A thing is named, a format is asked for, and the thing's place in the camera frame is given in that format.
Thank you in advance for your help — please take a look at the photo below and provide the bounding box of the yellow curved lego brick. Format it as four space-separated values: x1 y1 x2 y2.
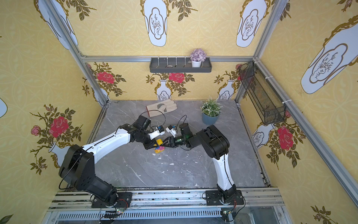
156 139 163 147

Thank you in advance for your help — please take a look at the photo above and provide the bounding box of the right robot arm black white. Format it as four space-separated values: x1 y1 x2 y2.
161 123 246 206

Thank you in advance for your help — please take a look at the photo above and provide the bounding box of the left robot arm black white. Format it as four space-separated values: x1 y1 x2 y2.
59 115 165 208

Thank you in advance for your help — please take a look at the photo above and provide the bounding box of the green plant in blue pot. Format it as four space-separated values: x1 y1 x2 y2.
200 99 222 126

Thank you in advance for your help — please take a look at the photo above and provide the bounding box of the purple flower in white pot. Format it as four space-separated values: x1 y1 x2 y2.
190 48 207 68

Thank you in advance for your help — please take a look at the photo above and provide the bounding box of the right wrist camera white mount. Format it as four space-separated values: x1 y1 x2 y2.
166 125 177 137

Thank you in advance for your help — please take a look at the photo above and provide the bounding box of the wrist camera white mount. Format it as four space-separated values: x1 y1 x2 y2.
149 126 165 140
166 125 177 137

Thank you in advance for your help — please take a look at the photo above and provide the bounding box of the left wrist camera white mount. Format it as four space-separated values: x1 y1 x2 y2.
149 126 165 140

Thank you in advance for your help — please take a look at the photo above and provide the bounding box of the grey wall shelf tray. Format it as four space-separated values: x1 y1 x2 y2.
149 57 213 73

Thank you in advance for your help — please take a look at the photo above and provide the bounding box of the black wire mesh basket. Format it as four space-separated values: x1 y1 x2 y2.
238 62 286 125

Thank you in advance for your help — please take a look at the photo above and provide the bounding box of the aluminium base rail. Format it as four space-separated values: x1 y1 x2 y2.
43 188 292 224

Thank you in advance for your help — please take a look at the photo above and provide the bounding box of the aluminium frame post left rear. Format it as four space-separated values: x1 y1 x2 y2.
39 1 109 107

